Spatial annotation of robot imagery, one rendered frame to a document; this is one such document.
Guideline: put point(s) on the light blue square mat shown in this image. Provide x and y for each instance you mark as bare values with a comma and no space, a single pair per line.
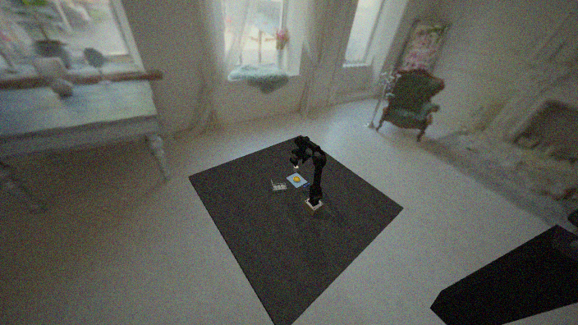
299,183

